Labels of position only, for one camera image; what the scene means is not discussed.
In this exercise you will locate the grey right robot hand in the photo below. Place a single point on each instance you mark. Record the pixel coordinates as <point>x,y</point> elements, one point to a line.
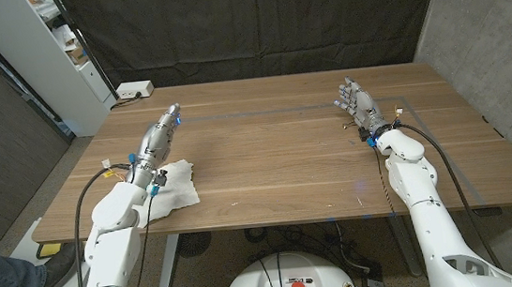
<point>365,104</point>

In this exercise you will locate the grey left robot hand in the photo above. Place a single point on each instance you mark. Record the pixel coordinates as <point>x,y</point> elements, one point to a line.
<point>154,144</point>

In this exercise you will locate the white paper towel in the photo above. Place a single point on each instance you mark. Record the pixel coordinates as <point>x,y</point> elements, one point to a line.
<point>173,194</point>

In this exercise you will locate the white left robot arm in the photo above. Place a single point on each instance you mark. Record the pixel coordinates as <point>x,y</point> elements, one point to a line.
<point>111,251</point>

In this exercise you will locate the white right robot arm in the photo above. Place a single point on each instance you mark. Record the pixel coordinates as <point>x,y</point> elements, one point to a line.
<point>428,221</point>

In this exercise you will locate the white power outlet box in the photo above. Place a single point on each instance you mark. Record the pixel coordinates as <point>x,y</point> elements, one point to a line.
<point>134,89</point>

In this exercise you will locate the black round vented disc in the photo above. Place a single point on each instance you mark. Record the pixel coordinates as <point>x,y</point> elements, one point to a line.
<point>193,243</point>

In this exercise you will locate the cardboard box on shelf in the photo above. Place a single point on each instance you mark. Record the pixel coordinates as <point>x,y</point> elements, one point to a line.
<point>77,54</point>

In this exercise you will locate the grey metal table leg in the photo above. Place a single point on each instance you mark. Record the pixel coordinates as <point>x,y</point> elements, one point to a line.
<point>405,247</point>
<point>169,265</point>

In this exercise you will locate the black backdrop curtain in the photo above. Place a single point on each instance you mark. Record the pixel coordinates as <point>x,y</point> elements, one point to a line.
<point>249,21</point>

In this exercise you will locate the yellow floor item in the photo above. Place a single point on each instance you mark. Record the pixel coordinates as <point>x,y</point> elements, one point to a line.
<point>50,249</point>

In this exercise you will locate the white shelf cabinet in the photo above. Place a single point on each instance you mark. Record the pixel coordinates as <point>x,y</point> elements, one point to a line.
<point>31,57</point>

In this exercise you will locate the dark person's shoe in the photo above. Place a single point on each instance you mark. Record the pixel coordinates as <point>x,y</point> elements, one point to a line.
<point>54,276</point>

